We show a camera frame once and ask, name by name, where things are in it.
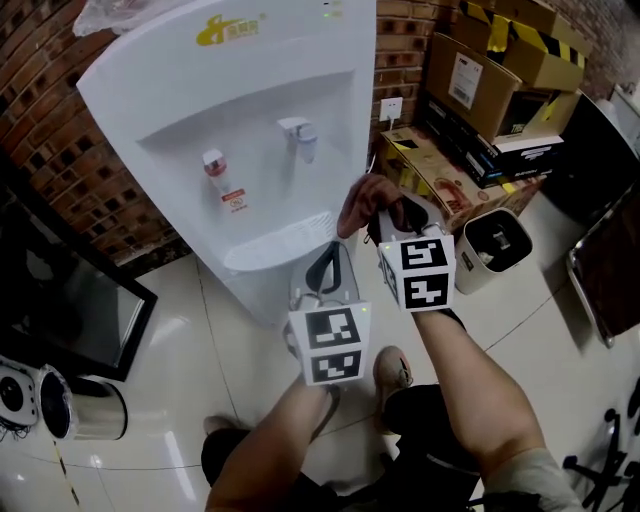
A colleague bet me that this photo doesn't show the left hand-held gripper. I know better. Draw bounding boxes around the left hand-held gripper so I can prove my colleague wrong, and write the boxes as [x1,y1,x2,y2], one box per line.
[283,241,372,387]

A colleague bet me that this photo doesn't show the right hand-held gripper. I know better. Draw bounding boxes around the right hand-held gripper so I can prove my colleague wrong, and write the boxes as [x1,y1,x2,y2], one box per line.
[368,195,457,314]

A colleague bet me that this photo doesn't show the brown cloth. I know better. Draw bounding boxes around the brown cloth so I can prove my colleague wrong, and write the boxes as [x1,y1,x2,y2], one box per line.
[335,173,404,242]

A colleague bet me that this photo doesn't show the white water dispenser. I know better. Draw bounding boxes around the white water dispenser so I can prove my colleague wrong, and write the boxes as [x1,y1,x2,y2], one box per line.
[75,0,378,329]

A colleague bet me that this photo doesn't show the person's left forearm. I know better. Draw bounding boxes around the person's left forearm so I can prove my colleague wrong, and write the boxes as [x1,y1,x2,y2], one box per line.
[204,379,342,512]

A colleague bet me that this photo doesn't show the person's right forearm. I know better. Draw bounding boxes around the person's right forearm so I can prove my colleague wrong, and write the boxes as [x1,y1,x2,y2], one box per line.
[412,308,548,477]

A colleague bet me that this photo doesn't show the plastic-wrapped water bottle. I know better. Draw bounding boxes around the plastic-wrapped water bottle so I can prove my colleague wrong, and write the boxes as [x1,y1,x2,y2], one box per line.
[72,0,152,37]

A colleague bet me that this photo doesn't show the printed cardboard box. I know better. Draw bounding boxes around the printed cardboard box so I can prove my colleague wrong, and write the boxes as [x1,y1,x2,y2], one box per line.
[378,125,544,232]

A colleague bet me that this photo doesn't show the white square waste bin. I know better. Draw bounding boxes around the white square waste bin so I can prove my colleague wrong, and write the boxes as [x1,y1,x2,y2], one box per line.
[453,207,534,297]

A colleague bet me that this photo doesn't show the flat black box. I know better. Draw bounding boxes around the flat black box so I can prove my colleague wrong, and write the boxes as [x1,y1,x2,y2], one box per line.
[423,92,504,191]

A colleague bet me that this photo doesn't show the person's right shoe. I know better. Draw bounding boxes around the person's right shoe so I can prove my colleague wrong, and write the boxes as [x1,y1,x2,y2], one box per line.
[372,344,415,434]

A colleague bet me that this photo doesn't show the person's shoe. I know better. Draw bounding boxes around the person's shoe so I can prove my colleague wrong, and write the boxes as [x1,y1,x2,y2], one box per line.
[203,414,242,437]
[372,344,415,434]

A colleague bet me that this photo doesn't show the black box with white lid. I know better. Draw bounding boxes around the black box with white lid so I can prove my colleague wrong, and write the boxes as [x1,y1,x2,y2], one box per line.
[492,133,567,182]

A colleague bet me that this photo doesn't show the cardboard box with white label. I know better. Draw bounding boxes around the cardboard box with white label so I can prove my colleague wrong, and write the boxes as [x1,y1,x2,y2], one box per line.
[426,30,584,147]

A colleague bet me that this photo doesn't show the person's left shoe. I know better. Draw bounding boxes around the person's left shoe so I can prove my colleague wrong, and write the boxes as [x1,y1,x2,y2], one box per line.
[203,414,242,437]

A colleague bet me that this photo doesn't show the person's black shorts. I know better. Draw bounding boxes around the person's black shorts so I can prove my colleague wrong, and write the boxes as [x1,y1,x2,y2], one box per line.
[199,383,482,512]

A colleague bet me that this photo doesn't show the black cabinet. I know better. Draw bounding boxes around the black cabinet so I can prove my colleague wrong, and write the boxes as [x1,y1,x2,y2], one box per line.
[542,89,640,227]

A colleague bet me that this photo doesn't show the metal framed chair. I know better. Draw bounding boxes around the metal framed chair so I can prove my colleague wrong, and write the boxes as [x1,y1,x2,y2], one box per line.
[567,187,640,350]

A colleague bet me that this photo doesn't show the cardboard box with striped tape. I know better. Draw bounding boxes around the cardboard box with striped tape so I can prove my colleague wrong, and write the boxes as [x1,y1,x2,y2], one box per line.
[457,0,594,93]

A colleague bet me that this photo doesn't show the black framed glass panel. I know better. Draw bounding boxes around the black framed glass panel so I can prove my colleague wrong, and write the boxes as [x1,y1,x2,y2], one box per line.
[0,149,159,384]

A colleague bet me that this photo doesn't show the steel trash can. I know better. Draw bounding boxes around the steel trash can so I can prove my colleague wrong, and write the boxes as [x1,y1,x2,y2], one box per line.
[38,363,129,442]

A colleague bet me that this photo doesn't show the person's beige shirt sleeve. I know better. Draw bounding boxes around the person's beige shirt sleeve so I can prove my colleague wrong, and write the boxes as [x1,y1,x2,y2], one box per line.
[482,447,587,512]

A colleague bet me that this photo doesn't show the black chair base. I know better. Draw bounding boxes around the black chair base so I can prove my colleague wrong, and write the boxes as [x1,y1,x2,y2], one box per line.
[562,379,640,512]

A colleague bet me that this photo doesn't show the yellow and black striped tape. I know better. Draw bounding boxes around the yellow and black striped tape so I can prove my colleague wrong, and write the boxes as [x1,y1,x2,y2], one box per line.
[52,439,82,507]

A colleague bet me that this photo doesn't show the white round device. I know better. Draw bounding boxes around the white round device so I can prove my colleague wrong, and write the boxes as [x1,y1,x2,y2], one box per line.
[0,362,41,428]

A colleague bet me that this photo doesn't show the white wall socket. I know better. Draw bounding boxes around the white wall socket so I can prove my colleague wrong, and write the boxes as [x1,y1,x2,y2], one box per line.
[378,95,405,123]

